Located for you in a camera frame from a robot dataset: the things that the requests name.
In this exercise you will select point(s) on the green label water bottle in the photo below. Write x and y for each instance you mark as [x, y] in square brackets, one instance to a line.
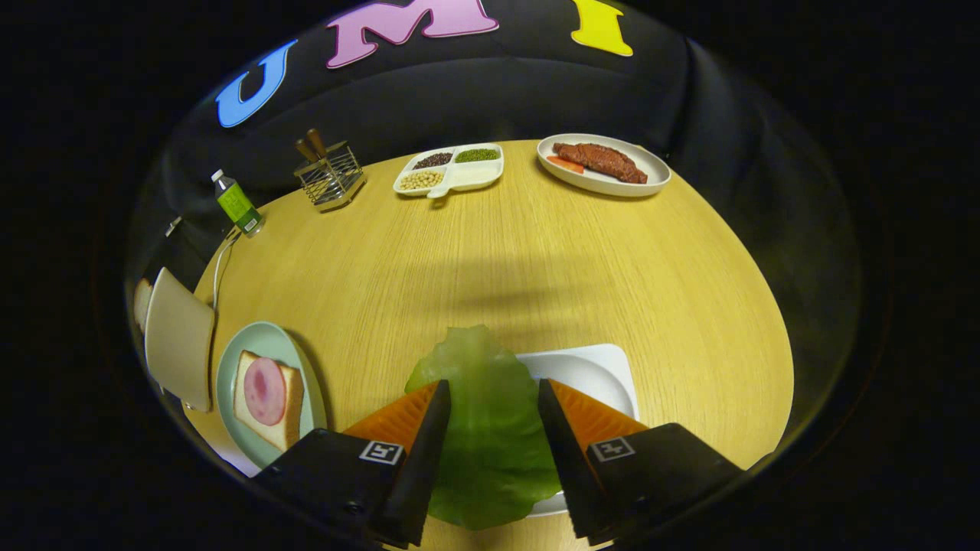
[237, 205]

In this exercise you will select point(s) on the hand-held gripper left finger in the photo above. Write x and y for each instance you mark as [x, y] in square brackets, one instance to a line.
[425, 459]

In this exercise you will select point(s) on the white oval plate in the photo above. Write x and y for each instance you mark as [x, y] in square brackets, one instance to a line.
[612, 187]

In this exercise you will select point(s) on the white divided dish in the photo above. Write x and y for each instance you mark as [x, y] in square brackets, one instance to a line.
[478, 176]

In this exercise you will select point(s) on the brown cooked meat piece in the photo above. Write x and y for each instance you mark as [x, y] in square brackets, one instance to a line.
[601, 159]

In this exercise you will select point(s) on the pile of dark red beans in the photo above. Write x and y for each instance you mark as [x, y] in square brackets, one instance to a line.
[434, 160]

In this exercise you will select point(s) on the light green round plate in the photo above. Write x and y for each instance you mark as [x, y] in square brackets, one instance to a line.
[264, 339]

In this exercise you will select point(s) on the cream white toaster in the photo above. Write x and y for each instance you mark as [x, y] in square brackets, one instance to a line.
[180, 344]

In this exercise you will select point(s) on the white bread slice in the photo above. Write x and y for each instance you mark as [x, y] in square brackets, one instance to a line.
[294, 398]

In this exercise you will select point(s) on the brown toast slice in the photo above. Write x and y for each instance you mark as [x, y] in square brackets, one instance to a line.
[142, 304]

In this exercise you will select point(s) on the black backdrop cloth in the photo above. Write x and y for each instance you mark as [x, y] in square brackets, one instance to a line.
[536, 99]

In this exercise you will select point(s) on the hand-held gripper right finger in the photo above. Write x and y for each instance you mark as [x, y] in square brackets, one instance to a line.
[563, 459]

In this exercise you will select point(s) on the white square plate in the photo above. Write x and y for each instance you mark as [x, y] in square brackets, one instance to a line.
[589, 375]

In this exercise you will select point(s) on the pile of yellow soybeans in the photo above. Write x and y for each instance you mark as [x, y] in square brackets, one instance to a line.
[421, 180]

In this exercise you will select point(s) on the pile of green mung beans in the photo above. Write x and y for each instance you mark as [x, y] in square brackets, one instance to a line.
[478, 154]

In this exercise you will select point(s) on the red tomato slice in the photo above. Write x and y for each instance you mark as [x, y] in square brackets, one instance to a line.
[565, 164]

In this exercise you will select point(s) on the green lettuce leaf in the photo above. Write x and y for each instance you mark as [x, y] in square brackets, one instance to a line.
[490, 428]

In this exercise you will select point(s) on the pink ham slice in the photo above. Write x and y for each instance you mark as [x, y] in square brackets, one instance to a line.
[264, 390]

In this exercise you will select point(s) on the silver clip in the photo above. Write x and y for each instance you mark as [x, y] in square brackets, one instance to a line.
[174, 226]

